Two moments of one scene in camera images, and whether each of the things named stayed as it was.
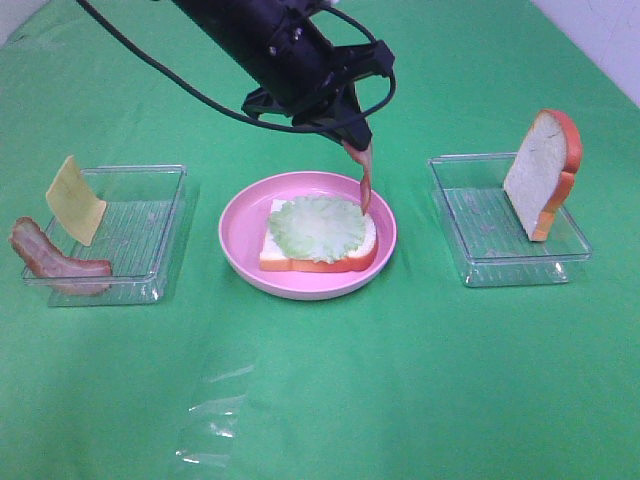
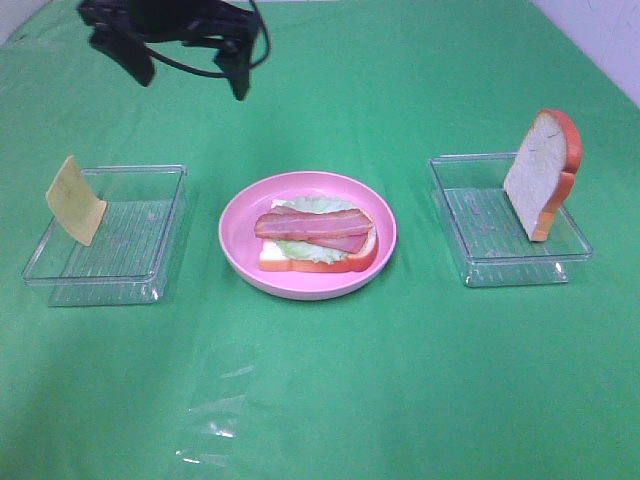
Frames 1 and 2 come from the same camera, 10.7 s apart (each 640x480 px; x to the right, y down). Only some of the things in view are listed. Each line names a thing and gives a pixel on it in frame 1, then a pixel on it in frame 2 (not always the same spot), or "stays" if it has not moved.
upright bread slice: x=542 y=175 stays
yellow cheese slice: x=75 y=202 stays
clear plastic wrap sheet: x=212 y=418 stays
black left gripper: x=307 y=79 → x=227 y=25
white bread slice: x=274 y=258 stays
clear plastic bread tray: x=490 y=236 stays
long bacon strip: x=69 y=275 → x=289 y=222
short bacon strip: x=365 y=158 → x=347 y=242
